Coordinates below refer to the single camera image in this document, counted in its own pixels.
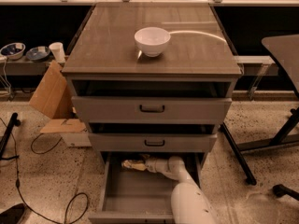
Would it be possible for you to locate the blue patterned bowl left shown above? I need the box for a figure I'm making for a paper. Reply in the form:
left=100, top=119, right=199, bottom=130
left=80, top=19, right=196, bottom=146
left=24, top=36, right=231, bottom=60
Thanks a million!
left=0, top=42, right=25, bottom=61

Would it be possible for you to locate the top grey drawer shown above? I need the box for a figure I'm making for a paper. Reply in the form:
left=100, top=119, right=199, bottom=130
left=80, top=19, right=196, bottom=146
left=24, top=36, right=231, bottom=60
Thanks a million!
left=72, top=80, right=232, bottom=124

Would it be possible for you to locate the grey drawer cabinet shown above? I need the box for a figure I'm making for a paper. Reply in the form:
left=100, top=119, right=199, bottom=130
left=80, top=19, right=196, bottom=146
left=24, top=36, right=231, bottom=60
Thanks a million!
left=63, top=2, right=241, bottom=161

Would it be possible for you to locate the black metal stand right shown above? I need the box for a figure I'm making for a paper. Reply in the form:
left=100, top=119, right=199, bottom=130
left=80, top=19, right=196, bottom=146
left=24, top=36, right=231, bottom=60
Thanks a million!
left=220, top=107, right=299, bottom=186

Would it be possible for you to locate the grey low shelf left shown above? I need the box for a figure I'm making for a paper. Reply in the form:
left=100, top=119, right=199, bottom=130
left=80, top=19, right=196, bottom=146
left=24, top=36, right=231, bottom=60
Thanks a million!
left=0, top=56, right=54, bottom=76

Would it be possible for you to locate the black caster bottom right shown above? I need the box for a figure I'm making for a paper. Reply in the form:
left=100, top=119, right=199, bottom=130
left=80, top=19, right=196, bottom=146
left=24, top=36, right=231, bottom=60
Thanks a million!
left=273, top=184, right=299, bottom=201

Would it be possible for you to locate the blue patterned bowl right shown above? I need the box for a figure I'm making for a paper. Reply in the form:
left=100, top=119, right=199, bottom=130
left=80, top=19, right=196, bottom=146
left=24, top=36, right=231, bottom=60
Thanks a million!
left=26, top=46, right=50, bottom=63

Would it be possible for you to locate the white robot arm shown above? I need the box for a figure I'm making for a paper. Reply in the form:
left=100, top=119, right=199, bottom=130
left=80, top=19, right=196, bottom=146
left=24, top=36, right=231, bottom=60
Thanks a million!
left=123, top=156, right=221, bottom=224

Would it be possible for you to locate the black object bottom left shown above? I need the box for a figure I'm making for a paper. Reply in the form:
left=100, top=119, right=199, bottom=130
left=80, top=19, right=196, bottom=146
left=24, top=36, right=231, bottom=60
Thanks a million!
left=0, top=203, right=26, bottom=224

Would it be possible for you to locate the white paper cup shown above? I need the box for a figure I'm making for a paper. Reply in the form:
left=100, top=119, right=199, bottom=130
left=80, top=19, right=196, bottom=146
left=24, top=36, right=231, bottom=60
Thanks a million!
left=50, top=42, right=65, bottom=63

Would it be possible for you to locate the upright cardboard sheet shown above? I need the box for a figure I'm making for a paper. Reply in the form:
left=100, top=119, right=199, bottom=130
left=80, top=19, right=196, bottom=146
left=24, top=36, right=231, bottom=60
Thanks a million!
left=29, top=61, right=73, bottom=119

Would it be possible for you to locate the dark round table top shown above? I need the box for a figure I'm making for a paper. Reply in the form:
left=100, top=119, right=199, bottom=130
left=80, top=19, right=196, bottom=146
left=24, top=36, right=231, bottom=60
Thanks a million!
left=262, top=35, right=299, bottom=92

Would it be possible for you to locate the orange can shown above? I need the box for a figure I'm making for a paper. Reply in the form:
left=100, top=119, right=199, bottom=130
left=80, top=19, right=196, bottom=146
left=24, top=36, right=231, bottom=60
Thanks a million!
left=121, top=160, right=145, bottom=169

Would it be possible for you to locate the black stand leg left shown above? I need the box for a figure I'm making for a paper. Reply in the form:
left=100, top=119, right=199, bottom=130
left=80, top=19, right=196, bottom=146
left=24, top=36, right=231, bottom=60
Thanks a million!
left=0, top=113, right=21, bottom=160

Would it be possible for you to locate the white bowl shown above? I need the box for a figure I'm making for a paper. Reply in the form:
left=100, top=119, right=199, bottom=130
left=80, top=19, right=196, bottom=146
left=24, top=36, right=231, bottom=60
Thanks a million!
left=135, top=27, right=171, bottom=57

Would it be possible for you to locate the blue patterned bowl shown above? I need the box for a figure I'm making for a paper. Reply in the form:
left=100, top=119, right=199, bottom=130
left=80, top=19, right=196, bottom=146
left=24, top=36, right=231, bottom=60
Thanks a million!
left=26, top=46, right=50, bottom=63
left=0, top=42, right=25, bottom=61

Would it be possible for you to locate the bottom grey drawer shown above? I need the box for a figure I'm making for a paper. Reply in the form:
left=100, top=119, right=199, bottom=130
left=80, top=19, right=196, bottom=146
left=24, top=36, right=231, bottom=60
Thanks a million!
left=89, top=153, right=202, bottom=224

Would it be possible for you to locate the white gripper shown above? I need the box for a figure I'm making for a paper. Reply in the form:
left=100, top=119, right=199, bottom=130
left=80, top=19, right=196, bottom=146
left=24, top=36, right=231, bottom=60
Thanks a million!
left=132, top=154, right=169, bottom=174

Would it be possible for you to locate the flat cardboard piece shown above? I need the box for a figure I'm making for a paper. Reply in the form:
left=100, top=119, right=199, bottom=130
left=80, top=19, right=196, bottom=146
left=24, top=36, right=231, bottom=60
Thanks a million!
left=40, top=119, right=86, bottom=133

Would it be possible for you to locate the middle grey drawer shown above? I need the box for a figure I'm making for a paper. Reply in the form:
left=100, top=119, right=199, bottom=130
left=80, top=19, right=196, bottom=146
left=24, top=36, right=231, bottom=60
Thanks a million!
left=89, top=123, right=217, bottom=152

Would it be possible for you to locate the grey drawer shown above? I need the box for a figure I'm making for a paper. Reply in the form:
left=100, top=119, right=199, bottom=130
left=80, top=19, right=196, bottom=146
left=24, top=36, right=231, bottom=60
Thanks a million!
left=89, top=153, right=202, bottom=224
left=72, top=80, right=232, bottom=124
left=89, top=123, right=217, bottom=152

